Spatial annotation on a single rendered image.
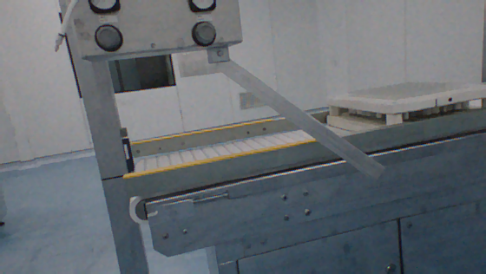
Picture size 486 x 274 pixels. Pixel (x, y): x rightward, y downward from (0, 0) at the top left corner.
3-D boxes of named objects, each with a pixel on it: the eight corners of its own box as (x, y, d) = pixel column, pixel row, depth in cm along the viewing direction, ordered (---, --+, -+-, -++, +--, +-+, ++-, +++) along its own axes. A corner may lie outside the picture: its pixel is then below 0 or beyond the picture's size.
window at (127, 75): (79, 98, 516) (58, 12, 493) (80, 98, 517) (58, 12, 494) (176, 85, 554) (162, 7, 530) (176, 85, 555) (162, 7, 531)
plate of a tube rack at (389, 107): (392, 115, 66) (392, 104, 65) (325, 105, 89) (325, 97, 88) (506, 94, 72) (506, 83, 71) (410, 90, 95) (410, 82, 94)
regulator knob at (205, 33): (196, 46, 47) (191, 12, 46) (193, 48, 49) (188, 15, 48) (220, 43, 48) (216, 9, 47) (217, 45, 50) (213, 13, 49)
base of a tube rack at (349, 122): (393, 141, 67) (392, 129, 66) (326, 125, 90) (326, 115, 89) (505, 120, 73) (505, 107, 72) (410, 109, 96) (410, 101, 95)
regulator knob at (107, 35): (95, 51, 44) (87, 13, 43) (98, 53, 46) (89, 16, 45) (124, 48, 45) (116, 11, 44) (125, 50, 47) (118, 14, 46)
